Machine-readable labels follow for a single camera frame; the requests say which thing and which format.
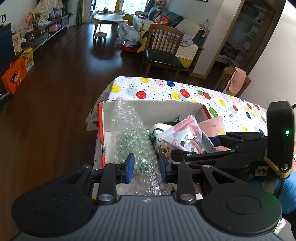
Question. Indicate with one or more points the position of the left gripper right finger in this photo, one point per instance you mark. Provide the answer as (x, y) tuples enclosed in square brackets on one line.
[(179, 174)]

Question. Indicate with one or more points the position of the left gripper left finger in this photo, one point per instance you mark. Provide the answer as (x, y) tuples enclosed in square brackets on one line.
[(110, 176)]

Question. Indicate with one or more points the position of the christmas print drawstring bag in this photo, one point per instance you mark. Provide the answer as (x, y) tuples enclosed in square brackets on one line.
[(160, 146)]

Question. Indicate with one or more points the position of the pink cartoon plastic pouch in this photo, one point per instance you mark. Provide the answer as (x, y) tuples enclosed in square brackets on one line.
[(188, 137)]

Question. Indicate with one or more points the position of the clear bubble wrap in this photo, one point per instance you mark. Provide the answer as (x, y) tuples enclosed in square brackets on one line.
[(128, 135)]

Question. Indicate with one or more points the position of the balloon print tablecloth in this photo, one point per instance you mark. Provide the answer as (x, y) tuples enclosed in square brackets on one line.
[(238, 115)]

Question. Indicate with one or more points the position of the pink mesh bath sponge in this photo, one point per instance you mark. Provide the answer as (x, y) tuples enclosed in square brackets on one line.
[(213, 126)]

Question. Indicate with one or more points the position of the red cardboard box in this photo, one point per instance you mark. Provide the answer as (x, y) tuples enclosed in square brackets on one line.
[(150, 112)]

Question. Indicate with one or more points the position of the pink towel on chair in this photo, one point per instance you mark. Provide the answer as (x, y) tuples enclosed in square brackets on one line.
[(236, 82)]

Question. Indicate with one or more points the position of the wooden chair with towel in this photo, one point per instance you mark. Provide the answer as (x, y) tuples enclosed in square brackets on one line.
[(225, 77)]

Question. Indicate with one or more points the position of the sofa with blankets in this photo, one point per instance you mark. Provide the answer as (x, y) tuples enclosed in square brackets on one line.
[(191, 45)]

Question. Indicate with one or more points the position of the dark wooden chair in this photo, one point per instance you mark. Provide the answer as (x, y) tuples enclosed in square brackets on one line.
[(161, 48)]

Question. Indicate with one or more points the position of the small wooden stool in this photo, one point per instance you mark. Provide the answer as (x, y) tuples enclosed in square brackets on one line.
[(100, 36)]

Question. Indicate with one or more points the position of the orange gift bag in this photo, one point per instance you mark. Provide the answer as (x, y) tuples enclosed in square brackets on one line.
[(14, 76)]

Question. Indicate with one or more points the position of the round white coffee table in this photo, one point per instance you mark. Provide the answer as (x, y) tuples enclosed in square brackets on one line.
[(100, 19)]

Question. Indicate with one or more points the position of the tv cabinet with clutter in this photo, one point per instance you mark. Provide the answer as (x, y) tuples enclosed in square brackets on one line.
[(36, 38)]

